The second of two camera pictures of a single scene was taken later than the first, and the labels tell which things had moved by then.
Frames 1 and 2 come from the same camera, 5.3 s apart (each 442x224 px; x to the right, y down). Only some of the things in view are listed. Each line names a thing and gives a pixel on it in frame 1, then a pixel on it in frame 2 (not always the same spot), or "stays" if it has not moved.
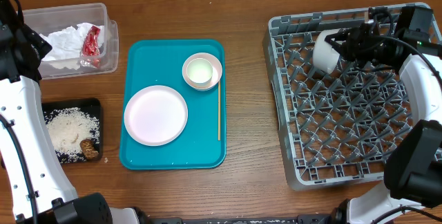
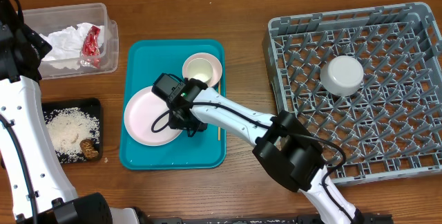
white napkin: x=67 y=45 stays
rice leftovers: x=67 y=128 stays
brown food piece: x=88 y=149 stays
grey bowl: x=324 y=54 to x=342 y=75
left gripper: x=35 y=39 stays
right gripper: x=351 y=37 to x=176 y=124
